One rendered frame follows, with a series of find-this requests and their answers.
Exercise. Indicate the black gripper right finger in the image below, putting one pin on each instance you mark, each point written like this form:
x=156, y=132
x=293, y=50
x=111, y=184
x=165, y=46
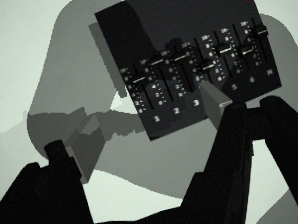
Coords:
x=220, y=193

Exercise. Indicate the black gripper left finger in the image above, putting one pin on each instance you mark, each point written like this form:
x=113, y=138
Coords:
x=21, y=205

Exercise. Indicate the black lighting desk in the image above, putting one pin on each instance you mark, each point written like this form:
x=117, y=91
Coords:
x=168, y=98

